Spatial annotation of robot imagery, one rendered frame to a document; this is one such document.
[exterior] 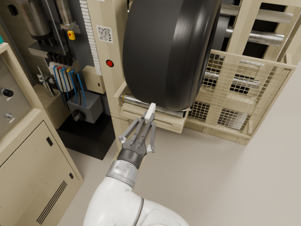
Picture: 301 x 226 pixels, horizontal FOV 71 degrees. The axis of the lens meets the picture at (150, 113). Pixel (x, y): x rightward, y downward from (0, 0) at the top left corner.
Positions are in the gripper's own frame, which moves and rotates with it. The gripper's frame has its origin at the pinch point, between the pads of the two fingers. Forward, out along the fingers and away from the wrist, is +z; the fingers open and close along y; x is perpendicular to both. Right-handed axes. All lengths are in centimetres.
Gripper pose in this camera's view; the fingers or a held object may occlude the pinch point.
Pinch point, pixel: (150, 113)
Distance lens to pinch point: 75.2
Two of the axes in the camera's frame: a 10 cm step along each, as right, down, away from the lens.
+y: -9.3, -2.7, 2.3
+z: 3.5, -7.9, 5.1
